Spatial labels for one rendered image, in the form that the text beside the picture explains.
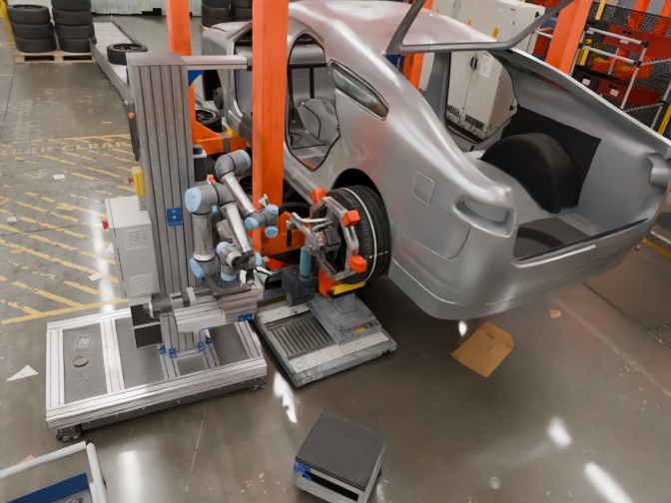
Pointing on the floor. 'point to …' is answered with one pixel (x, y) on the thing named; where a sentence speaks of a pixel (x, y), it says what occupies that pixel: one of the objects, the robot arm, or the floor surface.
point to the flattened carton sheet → (484, 349)
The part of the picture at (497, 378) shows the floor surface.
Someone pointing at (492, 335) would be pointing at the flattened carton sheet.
